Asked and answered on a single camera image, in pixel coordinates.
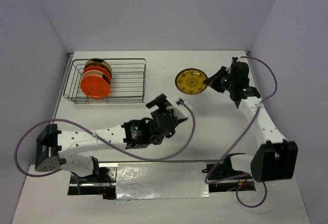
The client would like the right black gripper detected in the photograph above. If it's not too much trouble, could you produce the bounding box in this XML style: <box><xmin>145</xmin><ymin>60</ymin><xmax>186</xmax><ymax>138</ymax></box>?
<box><xmin>203</xmin><ymin>66</ymin><xmax>235</xmax><ymax>93</ymax></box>

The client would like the yellow patterned plate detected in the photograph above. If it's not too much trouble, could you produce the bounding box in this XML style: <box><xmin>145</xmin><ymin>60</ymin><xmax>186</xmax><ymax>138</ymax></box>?
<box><xmin>174</xmin><ymin>68</ymin><xmax>208</xmax><ymax>95</ymax></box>

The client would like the orange plate front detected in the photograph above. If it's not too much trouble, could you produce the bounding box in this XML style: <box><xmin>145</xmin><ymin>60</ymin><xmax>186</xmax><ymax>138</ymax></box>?
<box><xmin>80</xmin><ymin>74</ymin><xmax>111</xmax><ymax>98</ymax></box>

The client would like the orange plate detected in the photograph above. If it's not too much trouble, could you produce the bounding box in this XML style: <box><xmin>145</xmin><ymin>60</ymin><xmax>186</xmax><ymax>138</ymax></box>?
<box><xmin>80</xmin><ymin>74</ymin><xmax>111</xmax><ymax>98</ymax></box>
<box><xmin>83</xmin><ymin>66</ymin><xmax>112</xmax><ymax>79</ymax></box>

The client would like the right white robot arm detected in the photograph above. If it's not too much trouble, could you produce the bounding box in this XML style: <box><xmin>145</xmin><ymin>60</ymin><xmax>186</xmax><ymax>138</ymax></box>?
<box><xmin>204</xmin><ymin>57</ymin><xmax>298</xmax><ymax>182</ymax></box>

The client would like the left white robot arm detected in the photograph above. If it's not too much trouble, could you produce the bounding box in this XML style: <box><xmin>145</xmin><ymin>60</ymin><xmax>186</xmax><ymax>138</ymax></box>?
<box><xmin>35</xmin><ymin>94</ymin><xmax>187</xmax><ymax>182</ymax></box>

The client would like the yellow plate brown rim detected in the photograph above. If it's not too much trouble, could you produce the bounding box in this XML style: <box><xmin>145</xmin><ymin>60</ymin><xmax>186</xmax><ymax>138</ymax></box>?
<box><xmin>85</xmin><ymin>58</ymin><xmax>103</xmax><ymax>67</ymax></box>

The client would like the pink floral plate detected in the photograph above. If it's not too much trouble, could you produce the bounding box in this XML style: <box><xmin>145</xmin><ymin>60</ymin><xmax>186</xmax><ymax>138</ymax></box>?
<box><xmin>83</xmin><ymin>70</ymin><xmax>111</xmax><ymax>84</ymax></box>

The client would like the silver foil sheet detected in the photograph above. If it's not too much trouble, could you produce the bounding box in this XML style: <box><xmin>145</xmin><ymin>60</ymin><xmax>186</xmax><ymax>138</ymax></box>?
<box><xmin>115</xmin><ymin>162</ymin><xmax>210</xmax><ymax>200</ymax></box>

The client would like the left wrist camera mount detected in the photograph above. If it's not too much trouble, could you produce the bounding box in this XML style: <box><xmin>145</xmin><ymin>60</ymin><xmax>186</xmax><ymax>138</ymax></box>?
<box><xmin>170</xmin><ymin>98</ymin><xmax>193</xmax><ymax>123</ymax></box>

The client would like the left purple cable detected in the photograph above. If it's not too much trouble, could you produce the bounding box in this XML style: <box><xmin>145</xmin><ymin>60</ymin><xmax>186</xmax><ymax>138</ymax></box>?
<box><xmin>14</xmin><ymin>99</ymin><xmax>196</xmax><ymax>194</ymax></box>

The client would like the metal wire dish rack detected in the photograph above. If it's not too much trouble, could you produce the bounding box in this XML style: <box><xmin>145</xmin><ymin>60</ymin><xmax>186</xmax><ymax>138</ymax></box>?
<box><xmin>63</xmin><ymin>58</ymin><xmax>146</xmax><ymax>104</ymax></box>

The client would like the black metal base rail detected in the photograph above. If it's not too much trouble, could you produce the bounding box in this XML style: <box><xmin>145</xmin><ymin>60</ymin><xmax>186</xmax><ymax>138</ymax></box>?
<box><xmin>68</xmin><ymin>161</ymin><xmax>256</xmax><ymax>200</ymax></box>

